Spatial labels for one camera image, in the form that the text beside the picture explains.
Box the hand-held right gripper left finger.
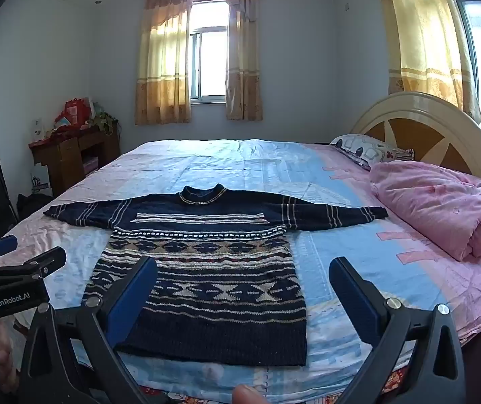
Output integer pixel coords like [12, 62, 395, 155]
[17, 256, 159, 404]

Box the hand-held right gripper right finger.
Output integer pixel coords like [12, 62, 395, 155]
[329, 256, 467, 404]

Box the navy patterned knit sweater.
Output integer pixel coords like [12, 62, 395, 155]
[43, 183, 389, 367]

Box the person's left hand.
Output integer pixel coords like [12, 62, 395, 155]
[0, 322, 21, 394]

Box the person's right hand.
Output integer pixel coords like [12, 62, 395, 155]
[232, 384, 268, 404]

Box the black bag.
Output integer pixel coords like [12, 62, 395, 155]
[16, 193, 54, 220]

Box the white paper bag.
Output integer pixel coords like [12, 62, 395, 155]
[30, 164, 51, 196]

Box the wooden shelf cabinet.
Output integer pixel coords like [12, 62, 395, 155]
[29, 124, 121, 198]

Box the pink folded quilt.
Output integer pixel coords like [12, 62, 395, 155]
[369, 161, 481, 262]

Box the white patterned pillow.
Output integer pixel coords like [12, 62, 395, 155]
[330, 134, 415, 172]

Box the red gift box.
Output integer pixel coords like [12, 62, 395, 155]
[53, 98, 95, 128]

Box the blue pink patterned bed sheet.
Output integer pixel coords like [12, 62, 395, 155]
[11, 139, 481, 404]

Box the cream wooden bed headboard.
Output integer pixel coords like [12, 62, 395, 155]
[350, 92, 481, 262]

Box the small white framed window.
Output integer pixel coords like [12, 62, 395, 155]
[189, 0, 229, 104]

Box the large yellow orange curtain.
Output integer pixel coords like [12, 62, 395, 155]
[375, 0, 481, 123]

